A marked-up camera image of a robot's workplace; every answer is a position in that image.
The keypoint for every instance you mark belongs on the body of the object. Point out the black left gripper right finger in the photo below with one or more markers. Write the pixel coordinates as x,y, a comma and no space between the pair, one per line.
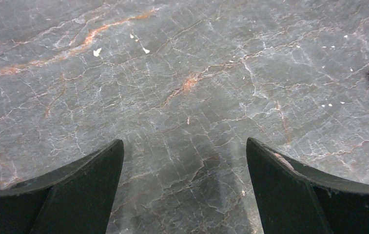
295,198

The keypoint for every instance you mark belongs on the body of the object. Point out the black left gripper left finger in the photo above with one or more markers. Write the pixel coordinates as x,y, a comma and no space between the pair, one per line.
74,199

